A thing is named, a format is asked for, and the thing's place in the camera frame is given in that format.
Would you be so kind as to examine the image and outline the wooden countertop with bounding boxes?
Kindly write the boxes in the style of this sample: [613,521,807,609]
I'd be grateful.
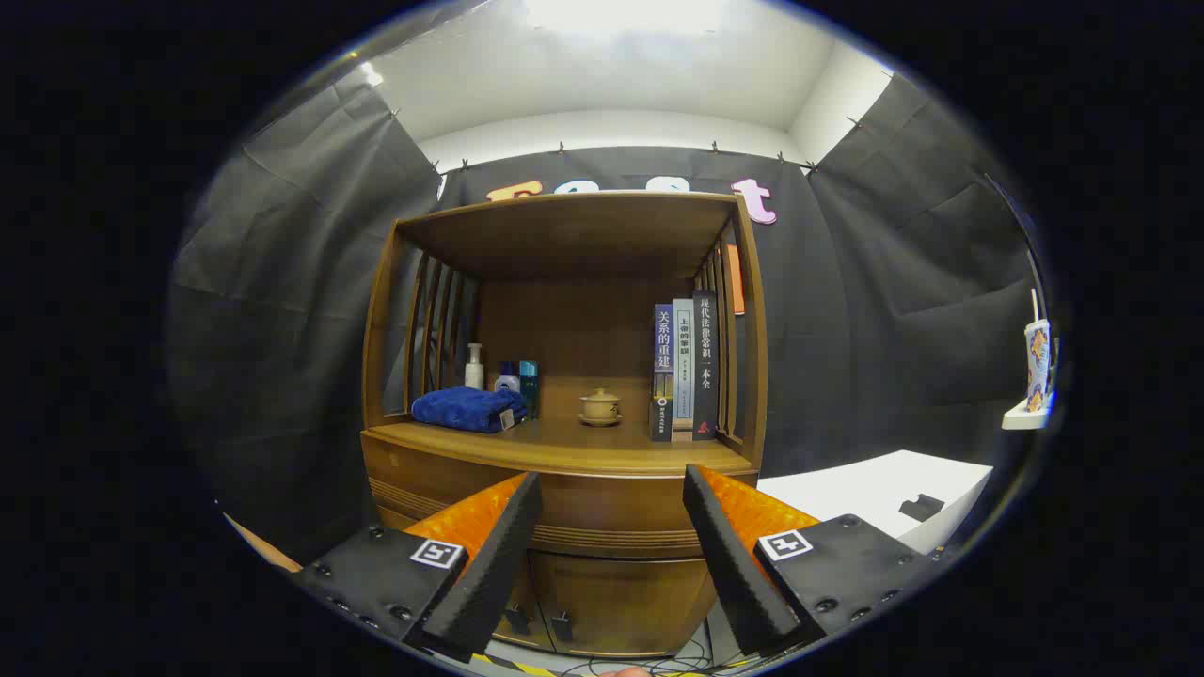
[367,414,753,476]

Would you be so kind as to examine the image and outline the blue folded towel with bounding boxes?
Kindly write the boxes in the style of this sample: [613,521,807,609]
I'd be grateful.
[411,386,528,434]

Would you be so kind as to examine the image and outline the white table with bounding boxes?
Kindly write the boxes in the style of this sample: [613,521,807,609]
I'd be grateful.
[757,449,995,556]

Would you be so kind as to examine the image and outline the black spine book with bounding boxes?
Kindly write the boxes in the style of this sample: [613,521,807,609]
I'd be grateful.
[692,290,720,442]

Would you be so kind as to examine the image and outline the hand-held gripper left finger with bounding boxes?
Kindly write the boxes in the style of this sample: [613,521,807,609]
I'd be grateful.
[290,471,544,664]

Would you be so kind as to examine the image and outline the grey spine book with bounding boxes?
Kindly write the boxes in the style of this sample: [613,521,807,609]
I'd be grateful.
[672,298,695,433]

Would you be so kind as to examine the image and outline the blue spine book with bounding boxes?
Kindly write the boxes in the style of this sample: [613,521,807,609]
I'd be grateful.
[649,303,674,443]

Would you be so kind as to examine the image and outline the beige lidded tea cup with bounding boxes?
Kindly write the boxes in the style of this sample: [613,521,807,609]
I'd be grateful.
[578,388,623,428]

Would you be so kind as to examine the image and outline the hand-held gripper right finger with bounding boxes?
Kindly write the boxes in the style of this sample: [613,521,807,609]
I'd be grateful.
[682,463,934,657]

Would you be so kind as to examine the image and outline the brown wooden drawer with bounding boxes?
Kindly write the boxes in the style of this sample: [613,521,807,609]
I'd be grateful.
[362,434,758,560]

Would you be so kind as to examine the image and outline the black cables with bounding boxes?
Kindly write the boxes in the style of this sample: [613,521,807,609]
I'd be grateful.
[555,639,753,677]

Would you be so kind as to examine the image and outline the black backdrop cloth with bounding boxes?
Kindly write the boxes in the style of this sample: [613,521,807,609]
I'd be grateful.
[169,66,1045,565]

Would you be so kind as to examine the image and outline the small white shelf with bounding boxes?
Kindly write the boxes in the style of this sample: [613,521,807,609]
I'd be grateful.
[1001,395,1054,432]

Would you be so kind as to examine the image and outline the patterned paper cup with straw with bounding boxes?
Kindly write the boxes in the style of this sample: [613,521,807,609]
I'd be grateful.
[1023,288,1053,415]

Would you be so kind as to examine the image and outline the brown wooden cabinet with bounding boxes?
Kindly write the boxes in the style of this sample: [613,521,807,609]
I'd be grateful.
[360,191,769,659]

